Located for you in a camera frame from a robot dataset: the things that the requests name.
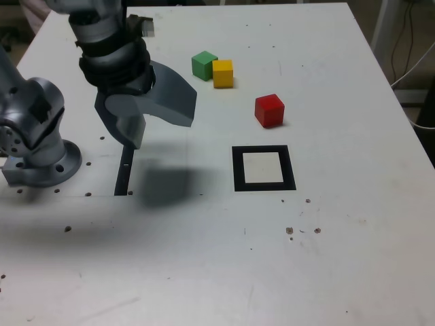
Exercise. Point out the grey background box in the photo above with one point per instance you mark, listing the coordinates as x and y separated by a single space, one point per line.
409 98

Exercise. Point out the black tape strip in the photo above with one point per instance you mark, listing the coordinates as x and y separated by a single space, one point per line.
123 176

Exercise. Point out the white metal post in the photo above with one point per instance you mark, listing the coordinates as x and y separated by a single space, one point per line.
380 23

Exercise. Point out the red cube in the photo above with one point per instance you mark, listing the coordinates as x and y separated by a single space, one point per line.
268 110

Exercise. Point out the green cube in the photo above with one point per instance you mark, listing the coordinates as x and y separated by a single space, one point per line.
202 66

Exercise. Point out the grey gripper camera box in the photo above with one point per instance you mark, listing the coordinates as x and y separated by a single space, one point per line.
147 26

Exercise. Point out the black tape square outline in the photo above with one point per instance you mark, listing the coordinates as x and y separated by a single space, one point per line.
238 169

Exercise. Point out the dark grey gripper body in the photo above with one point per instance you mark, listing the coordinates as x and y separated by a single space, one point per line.
142 86

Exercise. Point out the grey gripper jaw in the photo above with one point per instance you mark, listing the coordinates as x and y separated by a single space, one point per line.
127 130
173 98

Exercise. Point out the yellow cube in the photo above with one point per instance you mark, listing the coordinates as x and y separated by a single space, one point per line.
223 74

